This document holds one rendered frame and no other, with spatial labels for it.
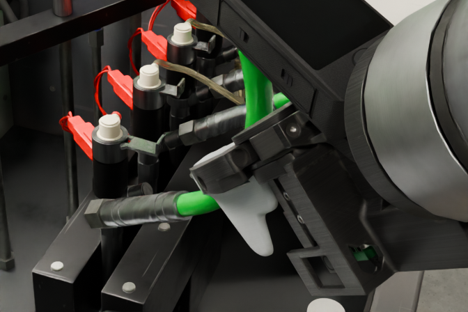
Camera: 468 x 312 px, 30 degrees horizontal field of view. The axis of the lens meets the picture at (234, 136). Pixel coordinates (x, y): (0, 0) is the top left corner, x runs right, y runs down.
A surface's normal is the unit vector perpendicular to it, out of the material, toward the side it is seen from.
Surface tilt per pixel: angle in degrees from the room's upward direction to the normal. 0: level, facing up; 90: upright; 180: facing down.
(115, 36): 90
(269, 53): 101
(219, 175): 91
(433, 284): 0
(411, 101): 83
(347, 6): 18
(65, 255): 0
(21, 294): 0
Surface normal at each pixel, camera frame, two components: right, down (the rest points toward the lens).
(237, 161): 0.30, -0.14
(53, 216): 0.07, -0.81
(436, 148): -0.81, 0.44
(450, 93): -0.93, 0.09
